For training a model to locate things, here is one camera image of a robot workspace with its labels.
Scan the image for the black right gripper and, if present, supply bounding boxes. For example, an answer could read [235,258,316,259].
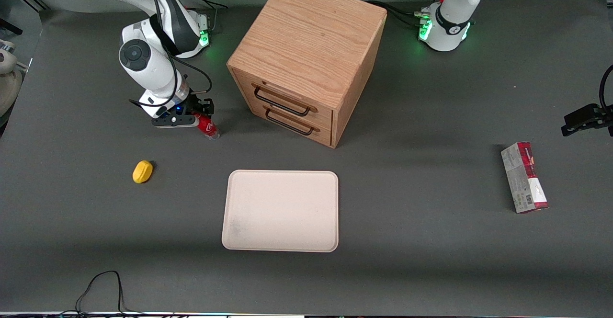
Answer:
[182,93,215,118]

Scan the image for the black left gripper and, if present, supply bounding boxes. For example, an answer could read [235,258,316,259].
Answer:
[561,103,613,137]

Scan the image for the red coke bottle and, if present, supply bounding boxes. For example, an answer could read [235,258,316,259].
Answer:
[194,113,221,141]

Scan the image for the beige rectangular tray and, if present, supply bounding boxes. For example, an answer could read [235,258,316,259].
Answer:
[221,170,340,253]

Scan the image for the red and grey carton box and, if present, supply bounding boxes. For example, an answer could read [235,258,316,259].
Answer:
[500,141,550,214]

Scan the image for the yellow toy lemon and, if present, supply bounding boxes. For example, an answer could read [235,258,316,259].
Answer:
[132,160,154,184]

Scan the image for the wooden two-drawer cabinet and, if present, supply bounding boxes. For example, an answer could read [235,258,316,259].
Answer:
[227,0,387,149]

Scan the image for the beige round stand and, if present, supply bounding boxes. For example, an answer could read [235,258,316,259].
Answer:
[0,40,24,117]

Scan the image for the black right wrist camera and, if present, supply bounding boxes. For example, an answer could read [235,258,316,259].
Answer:
[152,113,200,129]

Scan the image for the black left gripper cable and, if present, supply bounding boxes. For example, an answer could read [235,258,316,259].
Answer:
[599,64,613,113]

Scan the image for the black metal drawer handle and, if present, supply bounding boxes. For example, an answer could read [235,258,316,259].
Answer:
[263,104,321,136]
[252,84,318,117]

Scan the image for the thin black table cable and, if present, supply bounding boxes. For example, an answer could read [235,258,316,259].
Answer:
[57,270,144,317]

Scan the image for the black left base cables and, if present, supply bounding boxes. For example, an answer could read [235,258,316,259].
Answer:
[366,0,449,29]

